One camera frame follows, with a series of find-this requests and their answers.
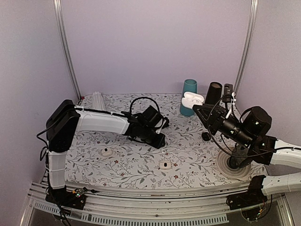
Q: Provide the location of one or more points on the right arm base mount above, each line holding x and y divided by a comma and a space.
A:
252, 196

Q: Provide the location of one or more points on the aluminium frame post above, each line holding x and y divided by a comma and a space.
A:
66, 50
247, 44

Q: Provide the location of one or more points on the cream earbud charging case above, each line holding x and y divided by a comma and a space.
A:
165, 165

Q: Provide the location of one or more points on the white oval earbud case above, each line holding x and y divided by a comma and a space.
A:
189, 99

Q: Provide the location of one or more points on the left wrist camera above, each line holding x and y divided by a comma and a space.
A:
152, 117

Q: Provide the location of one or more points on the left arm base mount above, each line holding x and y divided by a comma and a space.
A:
63, 198

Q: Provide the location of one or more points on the left aluminium frame post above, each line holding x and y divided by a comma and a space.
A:
66, 50

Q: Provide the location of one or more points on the floral patterned table mat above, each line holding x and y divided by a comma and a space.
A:
136, 166

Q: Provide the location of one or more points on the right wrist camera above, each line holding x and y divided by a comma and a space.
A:
228, 89

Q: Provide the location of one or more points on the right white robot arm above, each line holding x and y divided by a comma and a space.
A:
249, 132

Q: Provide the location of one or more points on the front aluminium rail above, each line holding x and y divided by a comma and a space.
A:
201, 206

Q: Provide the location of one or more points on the white case with black dot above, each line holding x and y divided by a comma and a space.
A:
106, 152

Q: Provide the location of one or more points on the right aluminium frame post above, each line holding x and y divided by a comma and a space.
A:
247, 44

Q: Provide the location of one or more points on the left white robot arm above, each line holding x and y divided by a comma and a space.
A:
69, 119

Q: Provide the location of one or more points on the white ribbed vase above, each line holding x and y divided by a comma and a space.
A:
98, 102

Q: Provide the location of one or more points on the black small earbud case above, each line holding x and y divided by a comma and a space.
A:
206, 136

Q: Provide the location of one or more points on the white ribbed plate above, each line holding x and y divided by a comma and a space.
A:
233, 167

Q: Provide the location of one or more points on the teal vase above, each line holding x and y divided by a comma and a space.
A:
188, 91

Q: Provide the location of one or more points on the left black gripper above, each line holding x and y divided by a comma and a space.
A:
158, 144

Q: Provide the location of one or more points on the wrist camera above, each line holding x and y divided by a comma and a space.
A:
152, 117
228, 89

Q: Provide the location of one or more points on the black vase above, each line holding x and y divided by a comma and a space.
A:
214, 93

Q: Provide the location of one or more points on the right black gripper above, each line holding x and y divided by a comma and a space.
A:
217, 110

